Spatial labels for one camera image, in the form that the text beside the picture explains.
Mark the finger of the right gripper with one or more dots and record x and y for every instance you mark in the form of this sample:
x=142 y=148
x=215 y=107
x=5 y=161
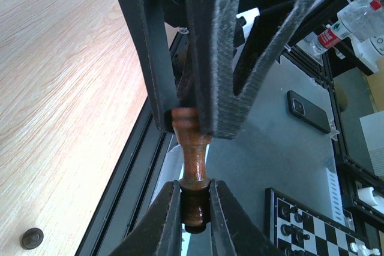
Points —
x=226 y=92
x=145 y=21

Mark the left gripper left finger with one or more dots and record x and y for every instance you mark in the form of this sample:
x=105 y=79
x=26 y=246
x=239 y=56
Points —
x=160 y=230

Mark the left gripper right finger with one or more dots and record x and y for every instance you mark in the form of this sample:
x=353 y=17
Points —
x=232 y=231

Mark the dark queen piece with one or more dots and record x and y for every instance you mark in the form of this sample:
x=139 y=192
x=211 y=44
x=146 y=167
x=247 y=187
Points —
x=194 y=184

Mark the black white chess set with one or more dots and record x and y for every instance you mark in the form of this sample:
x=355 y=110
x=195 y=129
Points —
x=298 y=230

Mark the black smartphone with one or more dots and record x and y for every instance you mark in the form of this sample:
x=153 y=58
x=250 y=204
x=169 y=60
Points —
x=307 y=112

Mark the plastic water bottle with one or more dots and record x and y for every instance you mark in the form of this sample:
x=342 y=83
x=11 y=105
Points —
x=362 y=19

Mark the dark piece bottom middle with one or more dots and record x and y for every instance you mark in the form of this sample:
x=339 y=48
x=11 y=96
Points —
x=31 y=238

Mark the black aluminium frame rail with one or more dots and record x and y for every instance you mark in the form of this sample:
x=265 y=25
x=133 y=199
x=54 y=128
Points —
x=148 y=160

